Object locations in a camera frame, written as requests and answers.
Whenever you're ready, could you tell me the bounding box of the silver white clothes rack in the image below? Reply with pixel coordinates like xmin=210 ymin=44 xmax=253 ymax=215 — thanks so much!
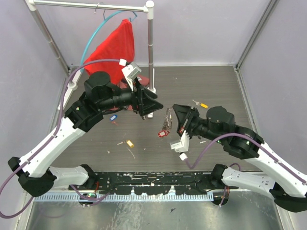
xmin=24 ymin=0 xmax=157 ymax=118

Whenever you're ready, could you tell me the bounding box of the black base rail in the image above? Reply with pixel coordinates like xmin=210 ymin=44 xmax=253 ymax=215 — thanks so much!
xmin=76 ymin=171 xmax=224 ymax=196

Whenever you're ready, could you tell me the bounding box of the keyring with tagged keys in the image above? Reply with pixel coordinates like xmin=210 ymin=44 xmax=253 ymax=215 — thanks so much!
xmin=158 ymin=107 xmax=173 ymax=138

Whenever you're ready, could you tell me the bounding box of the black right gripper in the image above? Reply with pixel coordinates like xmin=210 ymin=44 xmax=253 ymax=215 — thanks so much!
xmin=172 ymin=103 xmax=225 ymax=143

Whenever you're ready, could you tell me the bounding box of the grey slotted cable duct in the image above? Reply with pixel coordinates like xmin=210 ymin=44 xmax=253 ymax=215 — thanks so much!
xmin=34 ymin=192 xmax=214 ymax=202

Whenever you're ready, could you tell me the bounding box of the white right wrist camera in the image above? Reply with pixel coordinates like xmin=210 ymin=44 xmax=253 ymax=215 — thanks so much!
xmin=170 ymin=131 xmax=190 ymax=161

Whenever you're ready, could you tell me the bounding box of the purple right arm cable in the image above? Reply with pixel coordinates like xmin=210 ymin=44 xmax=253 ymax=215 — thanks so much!
xmin=183 ymin=133 xmax=307 ymax=185

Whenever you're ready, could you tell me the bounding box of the teal clothes hanger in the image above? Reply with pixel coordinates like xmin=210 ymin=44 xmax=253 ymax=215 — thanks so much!
xmin=79 ymin=9 xmax=139 ymax=73

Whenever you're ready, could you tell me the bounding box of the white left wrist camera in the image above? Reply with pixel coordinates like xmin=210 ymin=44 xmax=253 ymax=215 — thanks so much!
xmin=119 ymin=58 xmax=141 ymax=92

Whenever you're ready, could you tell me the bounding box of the bright red shirt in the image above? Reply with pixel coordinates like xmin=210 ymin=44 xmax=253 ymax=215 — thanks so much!
xmin=85 ymin=19 xmax=135 ymax=85

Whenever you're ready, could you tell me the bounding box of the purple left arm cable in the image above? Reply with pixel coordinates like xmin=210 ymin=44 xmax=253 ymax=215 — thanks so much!
xmin=0 ymin=58 xmax=123 ymax=220

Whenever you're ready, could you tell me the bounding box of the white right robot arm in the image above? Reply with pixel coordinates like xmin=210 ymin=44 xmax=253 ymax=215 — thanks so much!
xmin=171 ymin=104 xmax=307 ymax=213

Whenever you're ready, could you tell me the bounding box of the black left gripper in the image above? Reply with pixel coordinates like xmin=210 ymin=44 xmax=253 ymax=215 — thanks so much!
xmin=99 ymin=78 xmax=165 ymax=116

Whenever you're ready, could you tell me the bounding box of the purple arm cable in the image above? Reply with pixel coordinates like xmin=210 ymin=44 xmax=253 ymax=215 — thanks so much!
xmin=0 ymin=58 xmax=123 ymax=220
xmin=183 ymin=133 xmax=307 ymax=185

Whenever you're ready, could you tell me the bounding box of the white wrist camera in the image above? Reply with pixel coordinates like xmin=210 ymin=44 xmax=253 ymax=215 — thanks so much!
xmin=119 ymin=58 xmax=141 ymax=92
xmin=170 ymin=131 xmax=190 ymax=161

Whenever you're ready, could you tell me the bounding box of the key with blue tag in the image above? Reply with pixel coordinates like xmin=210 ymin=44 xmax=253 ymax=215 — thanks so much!
xmin=110 ymin=115 xmax=118 ymax=126

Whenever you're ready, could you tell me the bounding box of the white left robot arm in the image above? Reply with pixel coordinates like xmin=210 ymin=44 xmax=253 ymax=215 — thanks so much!
xmin=8 ymin=71 xmax=164 ymax=197

